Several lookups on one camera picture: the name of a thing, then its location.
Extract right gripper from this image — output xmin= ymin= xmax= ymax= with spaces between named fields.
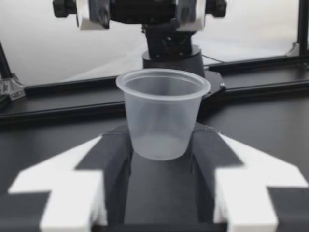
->
xmin=76 ymin=0 xmax=206 ymax=32

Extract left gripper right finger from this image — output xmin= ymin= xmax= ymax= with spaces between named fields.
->
xmin=189 ymin=122 xmax=309 ymax=232

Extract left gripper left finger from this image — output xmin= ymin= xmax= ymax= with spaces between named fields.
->
xmin=0 ymin=124 xmax=136 ymax=232

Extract small clear plastic cup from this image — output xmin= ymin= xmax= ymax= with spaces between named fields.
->
xmin=115 ymin=68 xmax=211 ymax=160

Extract black frame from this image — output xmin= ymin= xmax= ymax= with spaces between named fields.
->
xmin=0 ymin=0 xmax=309 ymax=124

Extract thin black cable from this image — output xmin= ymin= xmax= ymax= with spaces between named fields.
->
xmin=201 ymin=53 xmax=219 ymax=64

